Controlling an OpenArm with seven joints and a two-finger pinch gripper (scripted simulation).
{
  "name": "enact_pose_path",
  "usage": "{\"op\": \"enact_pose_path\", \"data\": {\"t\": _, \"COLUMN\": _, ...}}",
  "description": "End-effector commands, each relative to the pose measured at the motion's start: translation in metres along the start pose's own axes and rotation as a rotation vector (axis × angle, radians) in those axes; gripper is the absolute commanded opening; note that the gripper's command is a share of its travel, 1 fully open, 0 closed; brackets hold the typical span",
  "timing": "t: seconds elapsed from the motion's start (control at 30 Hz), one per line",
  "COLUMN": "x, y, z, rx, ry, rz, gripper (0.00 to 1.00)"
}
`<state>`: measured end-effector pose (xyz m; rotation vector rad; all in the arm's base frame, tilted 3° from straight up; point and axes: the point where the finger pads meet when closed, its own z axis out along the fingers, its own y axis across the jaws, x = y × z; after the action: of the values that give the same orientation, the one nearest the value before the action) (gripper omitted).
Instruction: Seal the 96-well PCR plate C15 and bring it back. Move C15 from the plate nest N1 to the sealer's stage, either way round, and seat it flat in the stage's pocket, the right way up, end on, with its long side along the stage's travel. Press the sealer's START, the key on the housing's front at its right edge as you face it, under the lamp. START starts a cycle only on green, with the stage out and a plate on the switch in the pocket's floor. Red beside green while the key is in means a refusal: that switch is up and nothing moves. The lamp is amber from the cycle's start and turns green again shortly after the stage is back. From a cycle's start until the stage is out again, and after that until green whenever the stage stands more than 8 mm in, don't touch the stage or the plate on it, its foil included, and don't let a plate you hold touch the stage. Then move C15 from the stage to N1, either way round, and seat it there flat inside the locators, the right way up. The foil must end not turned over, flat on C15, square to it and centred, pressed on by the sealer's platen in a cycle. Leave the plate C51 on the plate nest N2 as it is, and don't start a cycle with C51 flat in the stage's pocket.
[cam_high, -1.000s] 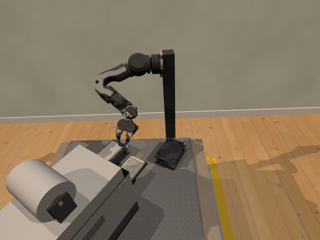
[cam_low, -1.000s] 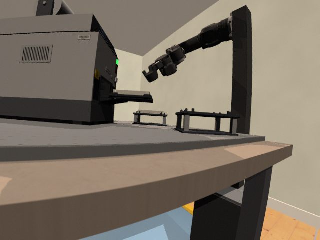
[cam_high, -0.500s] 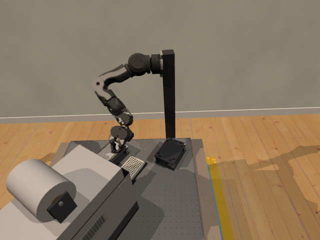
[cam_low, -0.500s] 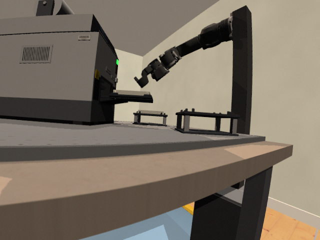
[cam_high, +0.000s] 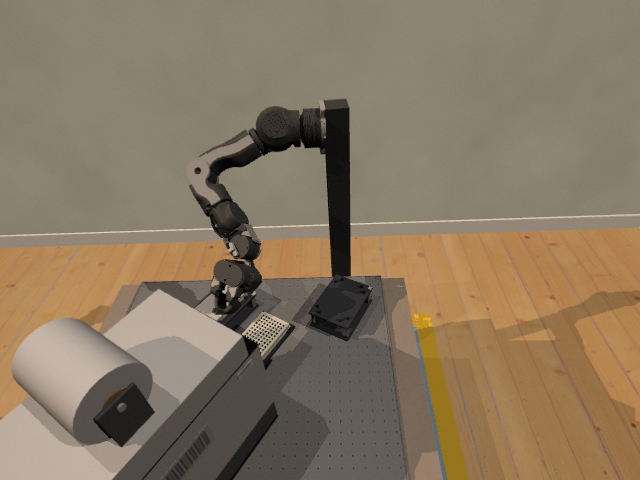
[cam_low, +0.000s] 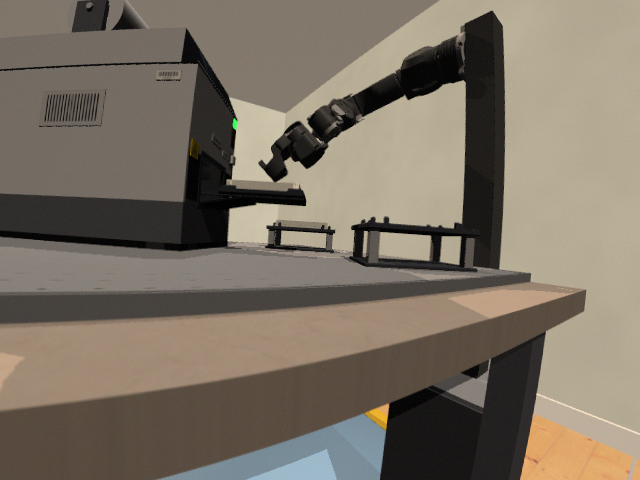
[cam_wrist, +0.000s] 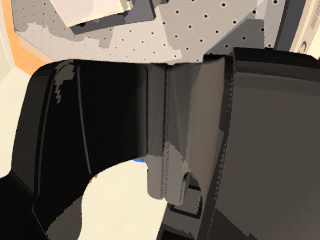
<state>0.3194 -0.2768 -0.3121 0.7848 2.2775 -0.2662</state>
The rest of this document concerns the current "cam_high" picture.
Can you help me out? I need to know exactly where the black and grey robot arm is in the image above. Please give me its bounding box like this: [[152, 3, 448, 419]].
[[186, 101, 326, 260]]

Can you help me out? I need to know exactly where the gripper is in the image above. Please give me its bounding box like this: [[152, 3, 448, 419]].
[[210, 259, 262, 315]]

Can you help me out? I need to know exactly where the beige roll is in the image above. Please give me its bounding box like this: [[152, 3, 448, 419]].
[[11, 318, 153, 445]]

